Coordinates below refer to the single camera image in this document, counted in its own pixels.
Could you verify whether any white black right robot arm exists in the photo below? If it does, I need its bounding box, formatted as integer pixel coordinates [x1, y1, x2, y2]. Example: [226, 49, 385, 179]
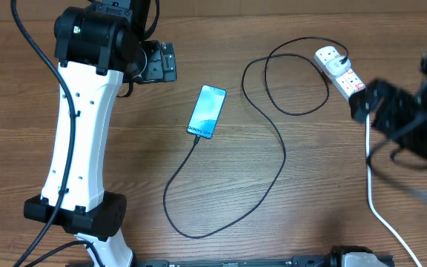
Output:
[345, 56, 427, 266]

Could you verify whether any blue Samsung smartphone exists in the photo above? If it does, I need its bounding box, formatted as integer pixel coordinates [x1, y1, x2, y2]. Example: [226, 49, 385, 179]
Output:
[187, 85, 227, 139]

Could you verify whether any white charger plug adapter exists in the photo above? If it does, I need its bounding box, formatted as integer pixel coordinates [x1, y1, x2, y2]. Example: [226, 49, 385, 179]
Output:
[325, 56, 351, 78]

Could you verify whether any white power strip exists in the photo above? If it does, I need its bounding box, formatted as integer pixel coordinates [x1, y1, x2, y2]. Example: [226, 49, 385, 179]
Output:
[314, 46, 365, 102]

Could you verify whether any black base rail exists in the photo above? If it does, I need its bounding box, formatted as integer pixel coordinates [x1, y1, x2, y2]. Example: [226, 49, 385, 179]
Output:
[137, 256, 330, 267]

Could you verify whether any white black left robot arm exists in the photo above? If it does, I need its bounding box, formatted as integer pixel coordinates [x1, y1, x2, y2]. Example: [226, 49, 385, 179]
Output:
[24, 0, 176, 266]

